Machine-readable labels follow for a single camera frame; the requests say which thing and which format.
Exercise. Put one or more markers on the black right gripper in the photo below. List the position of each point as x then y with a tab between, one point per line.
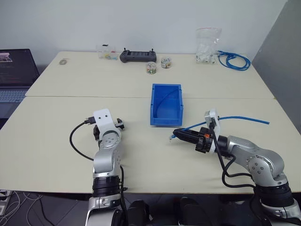
204	139

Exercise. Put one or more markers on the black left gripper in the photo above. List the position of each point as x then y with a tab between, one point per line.
96	133

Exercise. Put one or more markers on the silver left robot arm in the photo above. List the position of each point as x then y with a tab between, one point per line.
107	160

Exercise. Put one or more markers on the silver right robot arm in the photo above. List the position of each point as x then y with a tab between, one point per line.
261	162

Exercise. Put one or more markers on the blue plastic bin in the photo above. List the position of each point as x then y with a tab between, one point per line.
167	107

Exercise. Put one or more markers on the small clear jar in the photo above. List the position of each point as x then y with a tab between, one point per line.
151	68
166	62

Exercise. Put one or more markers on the grey handheld controller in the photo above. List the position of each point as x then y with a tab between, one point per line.
138	56

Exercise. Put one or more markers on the clear plastic box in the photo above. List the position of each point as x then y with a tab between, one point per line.
107	53

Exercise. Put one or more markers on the small round grey disc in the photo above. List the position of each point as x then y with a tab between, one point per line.
63	62

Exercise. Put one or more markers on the clear bag of white couplers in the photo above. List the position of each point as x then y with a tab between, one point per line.
207	47

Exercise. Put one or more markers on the dark open laptop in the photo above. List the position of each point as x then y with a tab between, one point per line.
14	75

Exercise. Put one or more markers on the white power strip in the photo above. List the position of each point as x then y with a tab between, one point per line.
4	200

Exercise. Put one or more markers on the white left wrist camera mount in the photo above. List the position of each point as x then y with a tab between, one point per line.
105	122

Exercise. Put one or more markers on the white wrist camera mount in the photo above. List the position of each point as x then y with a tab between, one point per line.
214	122
105	122

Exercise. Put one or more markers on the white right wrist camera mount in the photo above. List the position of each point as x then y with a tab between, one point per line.
214	122

